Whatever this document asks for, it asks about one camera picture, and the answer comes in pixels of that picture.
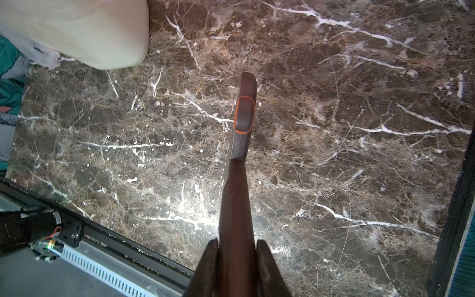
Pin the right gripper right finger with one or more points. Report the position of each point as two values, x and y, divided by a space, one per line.
271 282

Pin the white slotted cable duct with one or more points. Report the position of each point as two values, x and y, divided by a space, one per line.
112 272

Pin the right black frame post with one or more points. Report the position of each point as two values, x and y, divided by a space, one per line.
453 270

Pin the cream trash bin with liner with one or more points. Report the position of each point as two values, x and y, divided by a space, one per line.
104 35

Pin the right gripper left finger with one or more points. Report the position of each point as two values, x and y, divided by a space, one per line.
202 283

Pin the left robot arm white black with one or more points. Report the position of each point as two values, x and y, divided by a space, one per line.
19 230

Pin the dark brown hand brush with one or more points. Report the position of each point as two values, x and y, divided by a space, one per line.
237 272

